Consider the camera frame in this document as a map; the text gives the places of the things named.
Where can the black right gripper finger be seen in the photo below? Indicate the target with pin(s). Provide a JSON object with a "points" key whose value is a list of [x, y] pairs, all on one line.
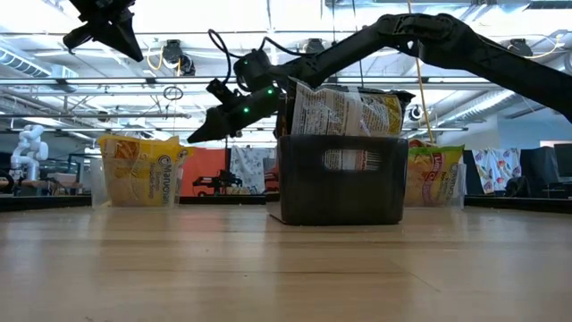
{"points": [[223, 91], [207, 129]]}

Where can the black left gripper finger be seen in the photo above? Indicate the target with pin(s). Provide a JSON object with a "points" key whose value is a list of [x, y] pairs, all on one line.
{"points": [[78, 38], [123, 42]]}

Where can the yellow creamy chicken ramen pack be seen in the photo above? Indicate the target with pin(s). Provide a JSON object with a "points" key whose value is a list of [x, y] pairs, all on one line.
{"points": [[187, 152], [138, 174]]}

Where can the packets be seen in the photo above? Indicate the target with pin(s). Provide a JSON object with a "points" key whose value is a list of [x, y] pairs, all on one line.
{"points": [[335, 112]]}

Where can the grey translucent plastic bin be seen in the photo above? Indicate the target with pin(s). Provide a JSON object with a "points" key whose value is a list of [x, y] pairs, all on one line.
{"points": [[313, 197]]}

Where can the clear plastic bin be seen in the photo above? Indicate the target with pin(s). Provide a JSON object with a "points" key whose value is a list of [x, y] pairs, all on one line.
{"points": [[463, 188], [100, 188]]}

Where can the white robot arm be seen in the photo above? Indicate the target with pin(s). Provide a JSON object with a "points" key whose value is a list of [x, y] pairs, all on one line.
{"points": [[29, 149]]}

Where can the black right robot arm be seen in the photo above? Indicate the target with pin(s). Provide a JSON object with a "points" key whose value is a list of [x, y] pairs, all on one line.
{"points": [[447, 40]]}

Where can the long ceiling light bar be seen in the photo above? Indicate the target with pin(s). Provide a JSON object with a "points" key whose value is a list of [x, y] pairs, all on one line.
{"points": [[111, 79]]}

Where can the white patterned hanging cloth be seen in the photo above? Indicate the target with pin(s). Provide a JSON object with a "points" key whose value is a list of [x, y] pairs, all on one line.
{"points": [[250, 165]]}

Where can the floral patterned cloth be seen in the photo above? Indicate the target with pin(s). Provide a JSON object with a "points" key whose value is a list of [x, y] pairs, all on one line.
{"points": [[496, 165]]}

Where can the black bag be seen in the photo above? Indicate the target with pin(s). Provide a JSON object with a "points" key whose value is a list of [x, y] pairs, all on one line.
{"points": [[517, 188]]}

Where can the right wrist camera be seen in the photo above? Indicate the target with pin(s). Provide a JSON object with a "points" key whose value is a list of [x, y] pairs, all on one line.
{"points": [[252, 67]]}

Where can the silver ceiling duct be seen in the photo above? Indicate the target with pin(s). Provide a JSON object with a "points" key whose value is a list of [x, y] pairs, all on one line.
{"points": [[491, 105], [27, 67]]}

